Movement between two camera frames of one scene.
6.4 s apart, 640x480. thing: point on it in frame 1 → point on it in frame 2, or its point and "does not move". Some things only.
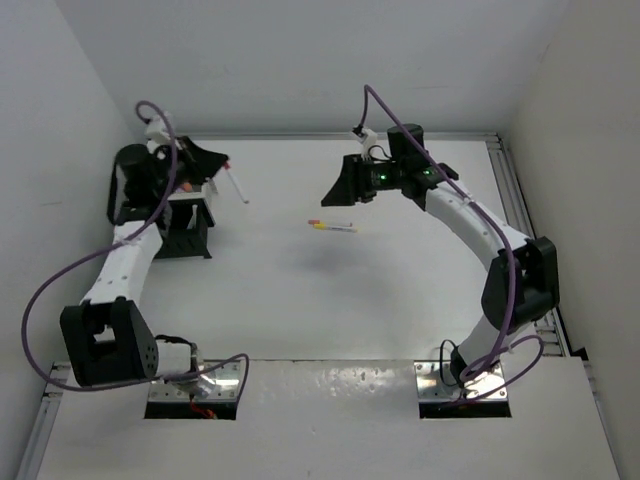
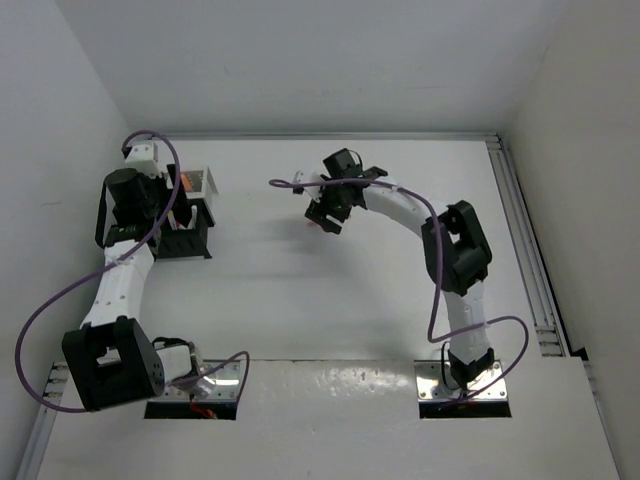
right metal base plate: x=435 y=380 does not move
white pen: x=193 y=221 does not move
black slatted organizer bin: x=179 y=241 does not move
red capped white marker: x=236 y=182 → x=172 y=220
